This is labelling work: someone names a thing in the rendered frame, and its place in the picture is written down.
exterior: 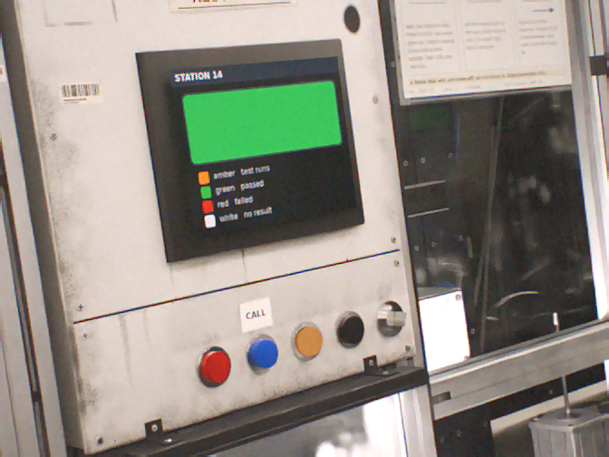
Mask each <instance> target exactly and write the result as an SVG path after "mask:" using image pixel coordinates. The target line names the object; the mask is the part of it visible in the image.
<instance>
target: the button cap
mask: <svg viewBox="0 0 609 457"><path fill-rule="evenodd" d="M277 358H278V348H277V345H276V344H275V343H274V342H273V341H272V340H269V339H260V340H258V341H256V342H255V344H254V347H253V349H252V359H253V363H254V364H255V366H257V367H258V368H264V369H267V368H270V367H272V366H273V365H274V364H275V363H276V361H277Z"/></svg>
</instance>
